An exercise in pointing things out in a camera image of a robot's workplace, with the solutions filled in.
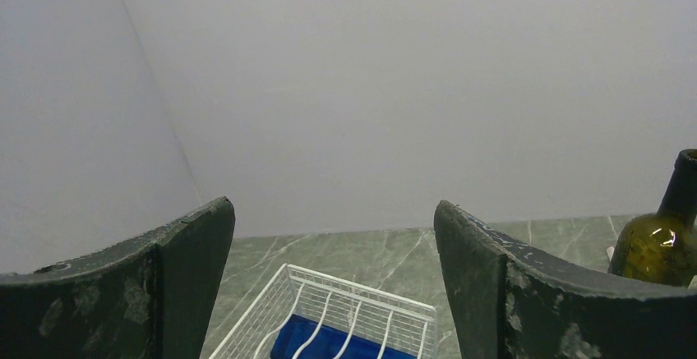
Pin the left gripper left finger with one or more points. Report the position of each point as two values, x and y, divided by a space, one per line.
150 296

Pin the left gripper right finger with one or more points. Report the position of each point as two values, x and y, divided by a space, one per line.
512 300

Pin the dark green wine bottle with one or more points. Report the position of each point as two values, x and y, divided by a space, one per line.
660 247

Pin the blue clear bottle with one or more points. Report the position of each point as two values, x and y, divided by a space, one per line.
302 337

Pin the white wire wine rack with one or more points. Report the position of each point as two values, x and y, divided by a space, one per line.
294 290

